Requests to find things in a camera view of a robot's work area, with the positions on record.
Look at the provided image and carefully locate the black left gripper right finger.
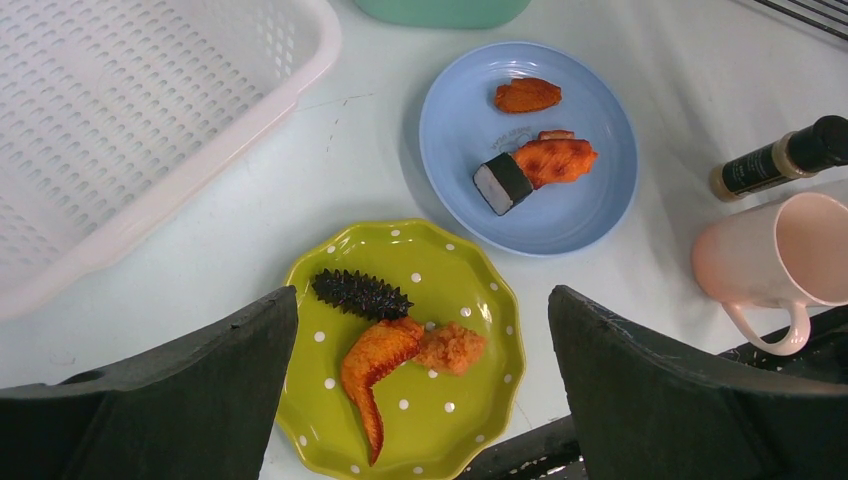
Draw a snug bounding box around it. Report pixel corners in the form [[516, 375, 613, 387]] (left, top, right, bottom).
[[547, 285, 848, 480]]

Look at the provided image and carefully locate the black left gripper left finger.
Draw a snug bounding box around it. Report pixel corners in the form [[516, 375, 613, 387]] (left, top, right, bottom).
[[1, 287, 298, 479]]

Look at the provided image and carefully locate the orange chicken wing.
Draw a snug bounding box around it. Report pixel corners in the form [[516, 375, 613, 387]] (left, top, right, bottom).
[[340, 317, 425, 466]]

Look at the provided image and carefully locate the black sea cucumber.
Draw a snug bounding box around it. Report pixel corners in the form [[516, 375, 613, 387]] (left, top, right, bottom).
[[311, 268, 414, 321]]

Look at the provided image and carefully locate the orange fried nugget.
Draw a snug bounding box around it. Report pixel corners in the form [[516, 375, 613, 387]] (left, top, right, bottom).
[[413, 322, 487, 376]]

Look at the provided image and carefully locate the green polka dot plate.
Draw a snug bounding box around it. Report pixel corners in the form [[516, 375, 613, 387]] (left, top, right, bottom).
[[276, 219, 525, 479]]

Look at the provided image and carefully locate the pink mug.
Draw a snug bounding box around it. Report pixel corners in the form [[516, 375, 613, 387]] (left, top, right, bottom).
[[691, 192, 847, 356]]

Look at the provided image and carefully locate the orange grilled chicken piece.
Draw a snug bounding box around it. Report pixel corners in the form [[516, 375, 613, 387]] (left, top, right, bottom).
[[512, 130, 598, 190]]

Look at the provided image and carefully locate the black white sushi roll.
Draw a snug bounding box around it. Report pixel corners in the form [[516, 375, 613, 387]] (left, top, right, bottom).
[[473, 153, 534, 216]]

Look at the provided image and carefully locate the white perforated plastic basket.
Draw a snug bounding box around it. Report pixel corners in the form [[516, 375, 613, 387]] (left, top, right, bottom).
[[1, 1, 341, 319]]

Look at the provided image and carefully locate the small black cap spice bottle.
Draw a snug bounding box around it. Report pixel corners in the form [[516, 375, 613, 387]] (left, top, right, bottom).
[[709, 115, 847, 202]]

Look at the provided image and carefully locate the blue plate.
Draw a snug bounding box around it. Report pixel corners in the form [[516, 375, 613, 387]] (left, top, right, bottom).
[[419, 42, 639, 256]]

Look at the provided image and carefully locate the small orange chicken piece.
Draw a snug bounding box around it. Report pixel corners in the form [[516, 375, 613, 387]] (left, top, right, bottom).
[[493, 77, 562, 114]]

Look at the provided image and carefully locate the green plastic bin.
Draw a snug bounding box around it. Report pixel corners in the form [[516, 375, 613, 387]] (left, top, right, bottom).
[[354, 0, 530, 29]]

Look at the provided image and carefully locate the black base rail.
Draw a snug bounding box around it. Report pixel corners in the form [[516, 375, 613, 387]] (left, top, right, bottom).
[[457, 305, 848, 480]]

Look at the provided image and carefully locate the black wire rack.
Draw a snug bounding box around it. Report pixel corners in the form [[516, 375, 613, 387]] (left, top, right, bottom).
[[755, 0, 847, 41]]

